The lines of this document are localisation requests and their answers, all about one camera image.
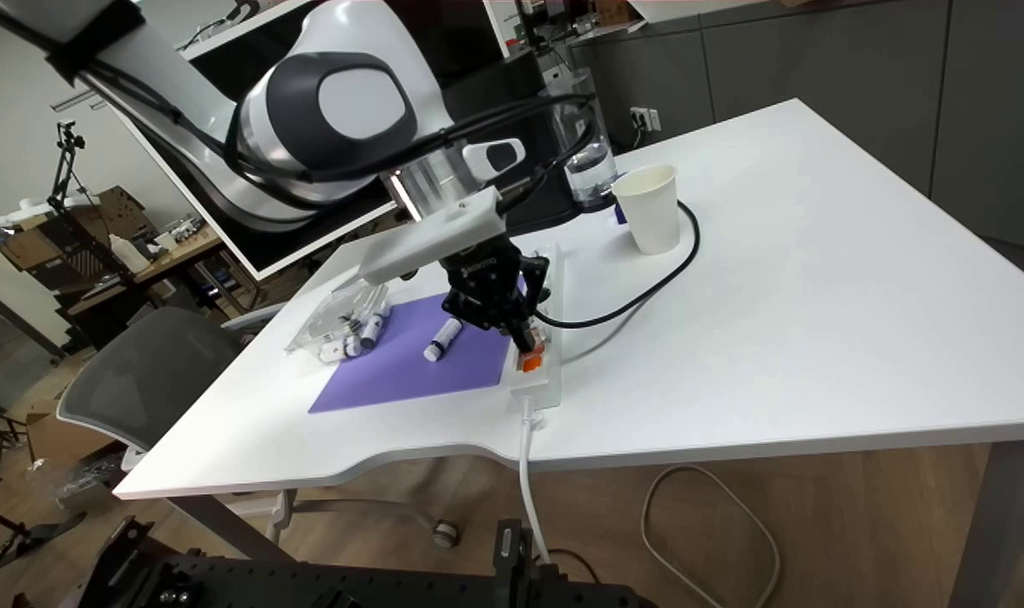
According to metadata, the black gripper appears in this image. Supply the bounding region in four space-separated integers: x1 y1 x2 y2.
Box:
439 241 554 359

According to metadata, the white power strip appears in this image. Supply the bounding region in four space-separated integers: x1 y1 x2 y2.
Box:
496 250 568 416

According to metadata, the white short marker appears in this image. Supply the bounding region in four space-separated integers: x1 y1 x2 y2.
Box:
419 314 466 364

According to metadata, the purple paper mat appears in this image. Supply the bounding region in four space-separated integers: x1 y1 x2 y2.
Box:
306 291 528 418

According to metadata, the white marker dark cap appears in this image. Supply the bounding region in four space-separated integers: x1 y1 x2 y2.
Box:
355 312 394 347

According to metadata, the clear plastic bottle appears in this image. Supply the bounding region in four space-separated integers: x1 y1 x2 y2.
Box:
557 98 622 212

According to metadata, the white marker brown end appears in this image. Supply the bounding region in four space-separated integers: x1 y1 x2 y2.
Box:
334 326 369 364

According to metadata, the white paper cup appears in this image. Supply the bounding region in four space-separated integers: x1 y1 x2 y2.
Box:
608 163 685 258

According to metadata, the clear plastic container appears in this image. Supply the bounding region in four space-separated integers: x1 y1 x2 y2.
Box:
285 273 403 364

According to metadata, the grey office chair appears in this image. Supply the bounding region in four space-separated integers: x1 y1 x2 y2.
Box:
53 305 465 554

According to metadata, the grey low cabinet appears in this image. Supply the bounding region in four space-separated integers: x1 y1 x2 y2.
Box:
576 0 1024 255

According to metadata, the cluttered wooden desk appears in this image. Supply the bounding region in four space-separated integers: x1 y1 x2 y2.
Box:
0 184 262 332

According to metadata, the grey table leg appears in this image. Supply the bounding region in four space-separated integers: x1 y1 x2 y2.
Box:
948 439 1024 608

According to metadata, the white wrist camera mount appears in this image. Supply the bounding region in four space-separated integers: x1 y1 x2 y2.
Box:
352 184 517 287

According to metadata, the white power strip cable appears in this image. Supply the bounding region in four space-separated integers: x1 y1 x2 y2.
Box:
513 401 563 569

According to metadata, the black plug with cable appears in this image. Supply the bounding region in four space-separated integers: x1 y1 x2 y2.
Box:
524 195 708 333

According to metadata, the white wall socket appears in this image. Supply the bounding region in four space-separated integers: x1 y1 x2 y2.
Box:
626 100 664 140

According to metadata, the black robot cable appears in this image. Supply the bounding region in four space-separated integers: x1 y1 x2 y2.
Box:
82 62 605 220

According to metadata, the thin floor cable loop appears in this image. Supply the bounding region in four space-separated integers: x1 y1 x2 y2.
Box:
639 464 788 608

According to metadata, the tripod with camera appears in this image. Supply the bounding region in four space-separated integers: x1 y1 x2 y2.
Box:
40 114 93 220

